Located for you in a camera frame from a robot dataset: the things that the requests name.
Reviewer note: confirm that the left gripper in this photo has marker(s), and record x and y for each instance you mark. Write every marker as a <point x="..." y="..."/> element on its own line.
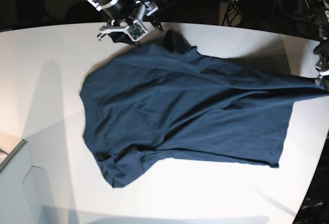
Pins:
<point x="322" y="65"/>

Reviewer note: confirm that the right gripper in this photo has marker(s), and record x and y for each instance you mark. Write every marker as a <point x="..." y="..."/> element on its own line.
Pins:
<point x="127" y="20"/>

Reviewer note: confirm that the dark blue t-shirt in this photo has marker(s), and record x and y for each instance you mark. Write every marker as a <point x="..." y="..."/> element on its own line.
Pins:
<point x="168" y="101"/>

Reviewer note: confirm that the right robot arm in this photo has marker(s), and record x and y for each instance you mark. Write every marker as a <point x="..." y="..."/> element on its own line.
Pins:
<point x="127" y="19"/>

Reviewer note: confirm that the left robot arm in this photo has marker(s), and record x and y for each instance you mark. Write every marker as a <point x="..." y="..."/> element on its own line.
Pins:
<point x="319" y="9"/>

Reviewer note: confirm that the white adjacent table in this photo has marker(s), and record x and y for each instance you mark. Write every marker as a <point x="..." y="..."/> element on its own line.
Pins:
<point x="20" y="198"/>

